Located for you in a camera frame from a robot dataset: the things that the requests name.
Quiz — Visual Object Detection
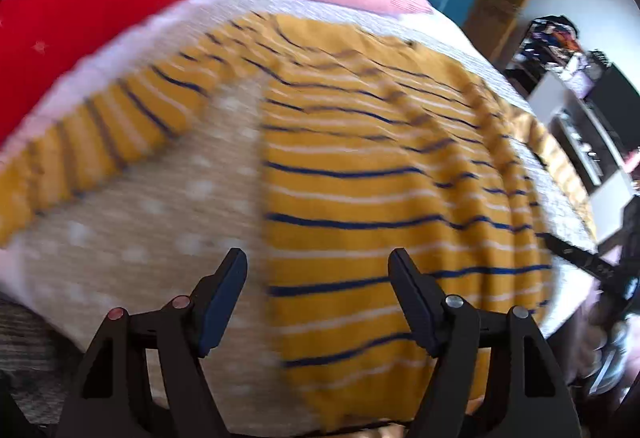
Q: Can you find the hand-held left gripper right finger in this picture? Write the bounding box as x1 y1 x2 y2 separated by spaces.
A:
387 248 583 438

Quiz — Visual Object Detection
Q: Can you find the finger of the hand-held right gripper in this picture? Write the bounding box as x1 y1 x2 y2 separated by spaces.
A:
542 232 621 289

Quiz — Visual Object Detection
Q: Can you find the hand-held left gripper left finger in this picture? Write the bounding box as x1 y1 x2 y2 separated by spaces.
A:
55 248 249 438

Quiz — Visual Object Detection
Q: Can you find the yellow striped sweater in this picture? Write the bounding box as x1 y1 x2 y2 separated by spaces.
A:
0 12 597 435

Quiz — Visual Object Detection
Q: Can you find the bed with beige spread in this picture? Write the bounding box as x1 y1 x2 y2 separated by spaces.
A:
0 0 601 438

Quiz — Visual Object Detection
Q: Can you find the white shelf unit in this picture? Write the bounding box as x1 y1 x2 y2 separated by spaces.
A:
529 70 637 241

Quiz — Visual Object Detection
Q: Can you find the black box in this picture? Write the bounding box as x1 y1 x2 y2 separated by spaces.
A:
584 50 640 135

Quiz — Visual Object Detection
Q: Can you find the grey knitted cloth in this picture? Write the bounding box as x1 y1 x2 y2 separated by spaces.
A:
0 297 87 425

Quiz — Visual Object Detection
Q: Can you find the clutter of colourful items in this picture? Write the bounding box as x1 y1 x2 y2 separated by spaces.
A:
509 15 587 83

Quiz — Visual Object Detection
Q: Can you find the red pillow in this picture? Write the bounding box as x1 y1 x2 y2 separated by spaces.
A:
0 0 254 145

